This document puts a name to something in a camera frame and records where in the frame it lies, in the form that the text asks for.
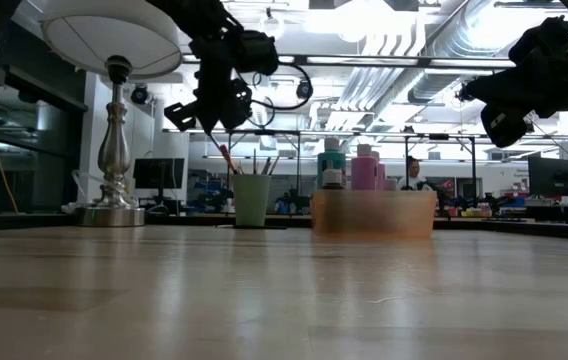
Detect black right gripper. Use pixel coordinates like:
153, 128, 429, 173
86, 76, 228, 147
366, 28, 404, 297
466, 19, 568, 149

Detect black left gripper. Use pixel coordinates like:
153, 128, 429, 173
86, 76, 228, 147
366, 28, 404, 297
163, 74, 255, 135

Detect wide paintbrush orange bristles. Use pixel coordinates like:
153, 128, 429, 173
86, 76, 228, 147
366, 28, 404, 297
218, 143, 239, 176

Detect large teal blue paint bottle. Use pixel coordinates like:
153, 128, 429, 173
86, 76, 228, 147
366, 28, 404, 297
316, 137, 348, 190

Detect small black screen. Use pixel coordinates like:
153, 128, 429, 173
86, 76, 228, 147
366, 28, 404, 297
132, 157, 186, 201

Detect green plastic cup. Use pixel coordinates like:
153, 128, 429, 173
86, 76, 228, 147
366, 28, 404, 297
231, 173, 273, 230

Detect black computer monitor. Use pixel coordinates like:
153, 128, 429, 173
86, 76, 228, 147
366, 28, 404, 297
527, 156, 568, 198

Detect person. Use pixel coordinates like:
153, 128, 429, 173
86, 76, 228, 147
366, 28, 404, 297
397, 155, 434, 192

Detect table lamp white shade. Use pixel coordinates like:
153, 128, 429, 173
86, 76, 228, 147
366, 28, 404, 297
38, 0, 185, 229

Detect orange translucent plastic bin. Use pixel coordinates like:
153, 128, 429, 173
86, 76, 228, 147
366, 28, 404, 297
310, 189, 439, 239

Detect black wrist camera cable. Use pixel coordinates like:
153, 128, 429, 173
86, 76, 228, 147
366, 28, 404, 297
243, 62, 315, 129

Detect black round ceiling camera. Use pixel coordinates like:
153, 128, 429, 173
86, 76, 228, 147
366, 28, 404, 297
295, 78, 315, 100

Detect black round wall fixture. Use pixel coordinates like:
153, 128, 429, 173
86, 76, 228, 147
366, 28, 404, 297
131, 83, 151, 106

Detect white ring light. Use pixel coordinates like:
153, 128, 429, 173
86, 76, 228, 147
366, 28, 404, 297
258, 9, 285, 39

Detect black background workbench frame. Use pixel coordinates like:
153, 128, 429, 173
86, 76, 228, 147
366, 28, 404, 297
162, 127, 480, 216

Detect clear lamp cord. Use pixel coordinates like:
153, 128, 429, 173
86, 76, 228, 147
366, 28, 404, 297
66, 169, 95, 206

